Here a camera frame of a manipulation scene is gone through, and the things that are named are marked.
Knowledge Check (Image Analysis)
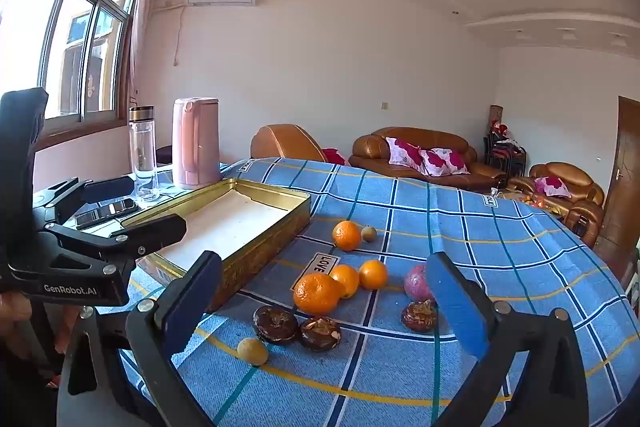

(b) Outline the person's left hand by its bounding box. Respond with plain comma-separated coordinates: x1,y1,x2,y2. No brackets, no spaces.
0,294,32,324

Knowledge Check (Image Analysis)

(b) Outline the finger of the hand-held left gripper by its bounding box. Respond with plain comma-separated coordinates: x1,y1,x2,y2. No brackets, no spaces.
47,213,187,280
32,176,136,224

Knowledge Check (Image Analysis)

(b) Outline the blue plaid tablecloth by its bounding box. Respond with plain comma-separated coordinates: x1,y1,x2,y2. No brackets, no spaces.
117,157,631,427

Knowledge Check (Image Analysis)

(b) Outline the purple round radish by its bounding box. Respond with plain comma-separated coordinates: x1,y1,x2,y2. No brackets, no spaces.
403,264,436,303

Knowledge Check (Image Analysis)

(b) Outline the clear glass bottle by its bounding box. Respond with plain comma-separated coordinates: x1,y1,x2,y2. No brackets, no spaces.
129,105,160,201

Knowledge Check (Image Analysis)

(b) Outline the tufted brown leather armchair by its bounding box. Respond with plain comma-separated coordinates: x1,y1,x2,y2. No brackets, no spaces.
510,162,606,248

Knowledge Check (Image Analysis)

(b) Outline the large bumpy mandarin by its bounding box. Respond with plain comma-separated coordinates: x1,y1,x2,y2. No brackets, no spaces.
293,273,342,316

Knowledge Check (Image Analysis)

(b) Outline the floral pink pillow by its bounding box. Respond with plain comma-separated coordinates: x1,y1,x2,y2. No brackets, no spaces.
534,176,572,198
422,148,471,176
385,137,428,170

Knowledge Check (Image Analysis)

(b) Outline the gold tin box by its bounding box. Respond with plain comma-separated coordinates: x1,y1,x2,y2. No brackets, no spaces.
120,178,312,312

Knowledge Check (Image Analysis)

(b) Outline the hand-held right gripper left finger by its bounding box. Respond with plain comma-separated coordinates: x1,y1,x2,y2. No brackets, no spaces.
57,251,223,427

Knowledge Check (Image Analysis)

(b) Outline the dark brown water chestnut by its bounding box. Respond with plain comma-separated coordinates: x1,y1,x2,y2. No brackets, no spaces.
252,305,299,345
401,300,439,333
299,317,343,352

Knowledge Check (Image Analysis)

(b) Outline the pink electric kettle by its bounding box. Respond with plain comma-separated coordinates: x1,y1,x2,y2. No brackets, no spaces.
172,97,223,190

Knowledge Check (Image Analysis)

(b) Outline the pink curtain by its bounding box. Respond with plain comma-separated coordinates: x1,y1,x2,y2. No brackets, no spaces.
120,0,176,108

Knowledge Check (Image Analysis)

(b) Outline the brown wooden door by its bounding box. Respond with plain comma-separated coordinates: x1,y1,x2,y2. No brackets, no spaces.
592,96,640,278

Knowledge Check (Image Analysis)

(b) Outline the smooth orange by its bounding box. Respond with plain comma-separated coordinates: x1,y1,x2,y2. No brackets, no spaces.
359,259,389,291
332,220,362,252
330,264,361,299

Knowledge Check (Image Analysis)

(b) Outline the cluttered coffee table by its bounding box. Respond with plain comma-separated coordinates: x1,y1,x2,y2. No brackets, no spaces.
492,189,566,220

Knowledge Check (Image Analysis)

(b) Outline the window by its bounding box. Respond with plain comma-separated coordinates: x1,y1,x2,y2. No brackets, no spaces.
0,0,143,132

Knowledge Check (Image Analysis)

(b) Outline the brown leather sofa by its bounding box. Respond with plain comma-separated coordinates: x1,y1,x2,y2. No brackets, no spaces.
350,127,508,194

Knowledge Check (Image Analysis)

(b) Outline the plain brown leather armchair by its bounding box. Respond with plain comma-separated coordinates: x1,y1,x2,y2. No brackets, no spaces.
250,124,326,162

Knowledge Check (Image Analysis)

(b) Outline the stack of dark chairs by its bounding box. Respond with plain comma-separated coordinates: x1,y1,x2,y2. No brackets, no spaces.
484,132,527,178

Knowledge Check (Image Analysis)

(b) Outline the black smartphone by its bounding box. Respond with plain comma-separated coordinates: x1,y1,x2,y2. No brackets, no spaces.
75,198,138,229

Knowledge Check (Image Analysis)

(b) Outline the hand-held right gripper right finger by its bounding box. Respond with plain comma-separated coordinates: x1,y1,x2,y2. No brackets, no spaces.
425,251,591,427

